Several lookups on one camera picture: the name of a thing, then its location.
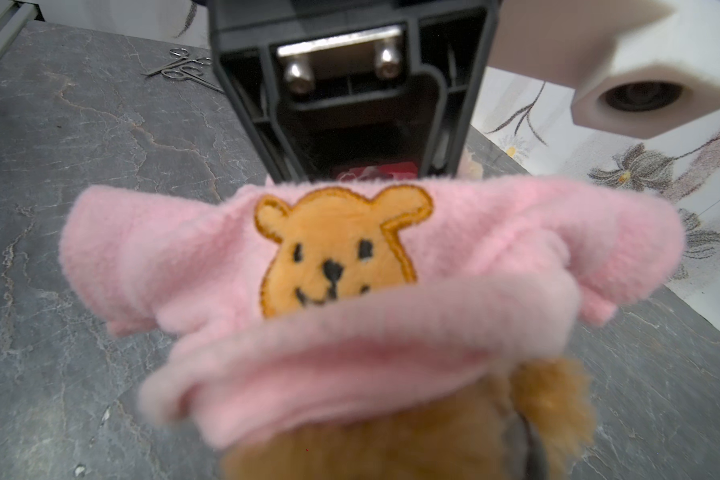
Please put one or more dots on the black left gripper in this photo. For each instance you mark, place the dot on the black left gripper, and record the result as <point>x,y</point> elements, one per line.
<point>322,87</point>

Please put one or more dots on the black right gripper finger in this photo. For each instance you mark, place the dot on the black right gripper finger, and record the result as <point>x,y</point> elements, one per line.
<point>525,457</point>

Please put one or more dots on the brown plush teddy bear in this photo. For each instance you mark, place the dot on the brown plush teddy bear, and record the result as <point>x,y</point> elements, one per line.
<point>457,437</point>

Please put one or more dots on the pink bear hoodie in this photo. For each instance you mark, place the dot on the pink bear hoodie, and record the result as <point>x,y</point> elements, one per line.
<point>298,304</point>

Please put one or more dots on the silver surgical scissors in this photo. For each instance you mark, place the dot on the silver surgical scissors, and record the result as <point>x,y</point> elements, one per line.
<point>185,67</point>

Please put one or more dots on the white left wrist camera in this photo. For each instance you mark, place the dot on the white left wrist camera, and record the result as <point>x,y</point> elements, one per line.
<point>637,68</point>

